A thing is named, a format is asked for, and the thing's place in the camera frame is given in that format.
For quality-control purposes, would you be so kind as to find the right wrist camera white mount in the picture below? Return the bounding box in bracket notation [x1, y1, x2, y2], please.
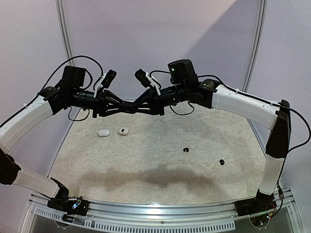
[135, 69, 161, 96]

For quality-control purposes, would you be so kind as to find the aluminium front rail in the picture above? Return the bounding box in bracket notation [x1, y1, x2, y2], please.
[21, 189, 304, 233]

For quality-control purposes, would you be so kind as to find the aluminium wall post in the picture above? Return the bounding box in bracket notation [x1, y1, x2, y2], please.
[242, 0, 267, 92]
[55, 0, 72, 59]

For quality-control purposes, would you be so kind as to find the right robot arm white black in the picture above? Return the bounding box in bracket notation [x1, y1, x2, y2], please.
[135, 59, 291, 216]

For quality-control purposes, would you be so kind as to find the white oval earbud charging case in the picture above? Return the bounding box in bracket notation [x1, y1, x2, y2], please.
[98, 129, 110, 137]

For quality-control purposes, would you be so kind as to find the left aluminium wall post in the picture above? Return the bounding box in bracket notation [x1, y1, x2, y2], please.
[55, 0, 72, 59]

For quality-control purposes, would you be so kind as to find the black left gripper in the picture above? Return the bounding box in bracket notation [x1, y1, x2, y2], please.
[70, 87, 127, 117]

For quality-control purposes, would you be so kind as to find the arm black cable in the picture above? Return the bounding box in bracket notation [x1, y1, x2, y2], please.
[0, 55, 104, 129]
[149, 69, 311, 151]

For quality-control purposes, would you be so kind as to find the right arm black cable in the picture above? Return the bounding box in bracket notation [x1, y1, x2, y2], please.
[149, 69, 311, 151]

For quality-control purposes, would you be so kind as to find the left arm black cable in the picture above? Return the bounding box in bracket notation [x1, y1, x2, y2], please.
[0, 55, 104, 129]

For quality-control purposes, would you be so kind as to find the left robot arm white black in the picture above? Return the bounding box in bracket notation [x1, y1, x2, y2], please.
[0, 66, 117, 216]

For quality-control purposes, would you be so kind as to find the right aluminium wall post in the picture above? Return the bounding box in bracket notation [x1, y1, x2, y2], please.
[242, 0, 267, 92]

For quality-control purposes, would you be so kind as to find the black earbud charging case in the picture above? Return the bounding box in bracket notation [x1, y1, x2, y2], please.
[121, 101, 138, 114]

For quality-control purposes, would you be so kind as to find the white stem earbud charging case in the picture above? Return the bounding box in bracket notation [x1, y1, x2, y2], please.
[118, 128, 129, 136]

